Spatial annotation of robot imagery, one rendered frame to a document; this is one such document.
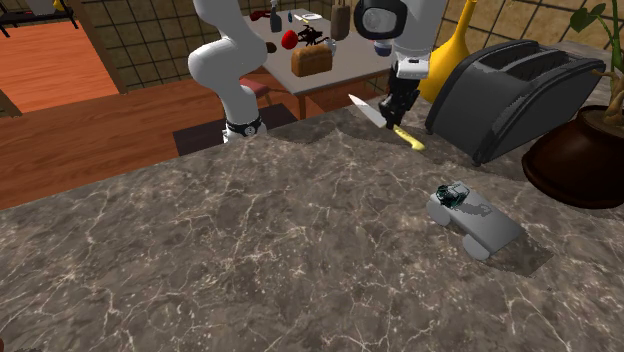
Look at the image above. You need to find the yellow long-necked vase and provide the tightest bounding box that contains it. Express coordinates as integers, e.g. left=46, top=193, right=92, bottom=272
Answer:
left=417, top=0, right=479, bottom=105

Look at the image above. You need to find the grey dining table with items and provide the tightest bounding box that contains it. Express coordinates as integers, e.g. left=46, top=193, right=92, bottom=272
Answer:
left=242, top=0, right=407, bottom=121

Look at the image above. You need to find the black toaster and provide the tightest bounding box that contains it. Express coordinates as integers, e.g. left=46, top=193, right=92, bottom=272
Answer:
left=424, top=39, right=608, bottom=167

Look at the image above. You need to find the red seat chair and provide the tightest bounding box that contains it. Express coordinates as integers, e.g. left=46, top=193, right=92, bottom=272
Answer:
left=238, top=76, right=289, bottom=107

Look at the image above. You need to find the grey wheeled toy car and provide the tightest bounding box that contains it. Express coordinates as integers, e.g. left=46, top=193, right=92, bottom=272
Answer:
left=425, top=180, right=526, bottom=262

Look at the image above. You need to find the plant in dark brown pot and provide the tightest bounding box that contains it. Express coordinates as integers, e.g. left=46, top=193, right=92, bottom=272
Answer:
left=520, top=1, right=624, bottom=211

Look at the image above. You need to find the black shelf rack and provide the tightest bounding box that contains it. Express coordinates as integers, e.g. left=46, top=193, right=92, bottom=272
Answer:
left=0, top=0, right=80, bottom=39

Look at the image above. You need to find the yellow handled kitchen knife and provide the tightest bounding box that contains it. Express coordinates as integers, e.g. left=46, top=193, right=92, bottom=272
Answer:
left=347, top=93, right=427, bottom=153

